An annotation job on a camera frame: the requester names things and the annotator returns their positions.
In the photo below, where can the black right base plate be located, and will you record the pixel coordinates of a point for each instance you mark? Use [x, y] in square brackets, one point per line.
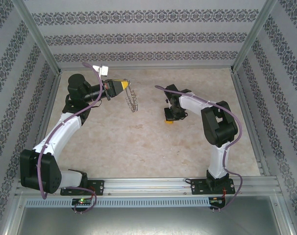
[198, 187]

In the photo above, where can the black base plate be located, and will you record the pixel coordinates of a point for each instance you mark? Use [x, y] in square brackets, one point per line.
[198, 187]
[97, 187]

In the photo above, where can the circuit board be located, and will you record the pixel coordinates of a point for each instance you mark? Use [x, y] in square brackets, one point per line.
[215, 200]
[82, 201]

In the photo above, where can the sheet metal panel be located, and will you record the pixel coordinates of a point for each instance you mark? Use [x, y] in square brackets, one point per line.
[148, 222]

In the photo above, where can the aluminium frame post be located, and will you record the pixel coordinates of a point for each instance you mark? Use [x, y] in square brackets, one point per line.
[38, 36]
[254, 36]

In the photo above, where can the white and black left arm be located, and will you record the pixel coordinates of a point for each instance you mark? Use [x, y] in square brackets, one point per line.
[62, 132]

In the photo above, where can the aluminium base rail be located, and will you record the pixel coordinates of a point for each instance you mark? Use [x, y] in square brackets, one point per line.
[148, 186]

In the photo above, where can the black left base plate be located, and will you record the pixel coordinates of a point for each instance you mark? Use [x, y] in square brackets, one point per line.
[97, 187]

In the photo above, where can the right circuit board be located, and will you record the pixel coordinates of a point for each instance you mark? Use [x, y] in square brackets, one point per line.
[215, 200]

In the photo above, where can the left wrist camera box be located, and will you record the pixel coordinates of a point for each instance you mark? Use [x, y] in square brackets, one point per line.
[104, 70]

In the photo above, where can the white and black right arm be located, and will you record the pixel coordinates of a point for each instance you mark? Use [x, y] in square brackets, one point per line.
[217, 159]

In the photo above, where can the left circuit board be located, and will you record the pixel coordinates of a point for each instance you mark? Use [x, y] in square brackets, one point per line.
[82, 201]

